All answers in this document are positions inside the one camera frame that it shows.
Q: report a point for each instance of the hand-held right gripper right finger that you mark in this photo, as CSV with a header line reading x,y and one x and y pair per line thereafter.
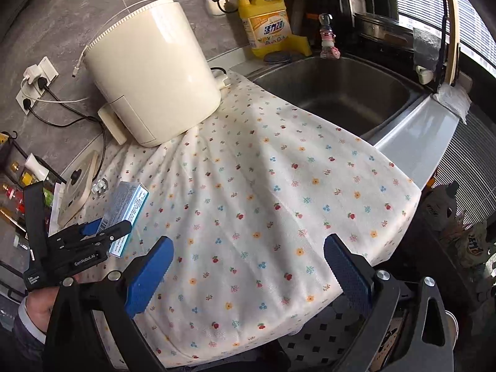
x,y
347,275

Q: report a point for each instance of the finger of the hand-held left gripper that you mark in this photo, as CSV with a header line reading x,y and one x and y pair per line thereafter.
x,y
93,225
112,234

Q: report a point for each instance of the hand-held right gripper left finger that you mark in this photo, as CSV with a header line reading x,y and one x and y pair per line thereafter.
x,y
149,275

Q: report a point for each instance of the blue white carton box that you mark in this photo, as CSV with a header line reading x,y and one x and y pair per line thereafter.
x,y
126,205

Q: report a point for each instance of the printed bag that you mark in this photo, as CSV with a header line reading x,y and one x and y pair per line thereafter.
x,y
465,240

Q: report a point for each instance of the person's left forearm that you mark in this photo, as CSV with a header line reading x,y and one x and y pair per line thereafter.
x,y
27,333

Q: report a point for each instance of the person's left hand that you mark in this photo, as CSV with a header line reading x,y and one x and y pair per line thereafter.
x,y
38,302

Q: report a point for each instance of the silver blister pack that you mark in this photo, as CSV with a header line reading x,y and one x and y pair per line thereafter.
x,y
99,186

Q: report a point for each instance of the beige kitchen scale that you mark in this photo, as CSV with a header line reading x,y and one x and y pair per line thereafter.
x,y
77,186

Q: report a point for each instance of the white tube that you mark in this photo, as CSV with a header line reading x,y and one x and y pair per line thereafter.
x,y
37,166

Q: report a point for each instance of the floral white tablecloth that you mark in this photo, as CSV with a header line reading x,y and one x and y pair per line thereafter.
x,y
252,201

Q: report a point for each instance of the white charger plug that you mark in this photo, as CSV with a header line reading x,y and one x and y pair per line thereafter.
x,y
31,75

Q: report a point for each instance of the cream air fryer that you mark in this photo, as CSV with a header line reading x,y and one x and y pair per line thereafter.
x,y
155,66

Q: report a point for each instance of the stainless steel sink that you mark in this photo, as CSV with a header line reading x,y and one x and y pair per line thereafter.
x,y
341,93

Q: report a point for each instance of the white rag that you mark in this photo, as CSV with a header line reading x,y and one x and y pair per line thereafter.
x,y
453,100

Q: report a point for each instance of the blue scouring pad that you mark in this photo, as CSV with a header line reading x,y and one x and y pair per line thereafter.
x,y
277,58

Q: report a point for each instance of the yellow sponge holder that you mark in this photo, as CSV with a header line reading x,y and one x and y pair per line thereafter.
x,y
300,46

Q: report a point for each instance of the clear plastic bag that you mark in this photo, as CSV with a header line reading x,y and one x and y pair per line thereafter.
x,y
426,46

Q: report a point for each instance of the yellow detergent bottle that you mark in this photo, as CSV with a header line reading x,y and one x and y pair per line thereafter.
x,y
267,27

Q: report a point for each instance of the black dish rack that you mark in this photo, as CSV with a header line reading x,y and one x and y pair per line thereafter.
x,y
441,27

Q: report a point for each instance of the white wall socket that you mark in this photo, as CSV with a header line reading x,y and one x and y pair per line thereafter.
x,y
48,69

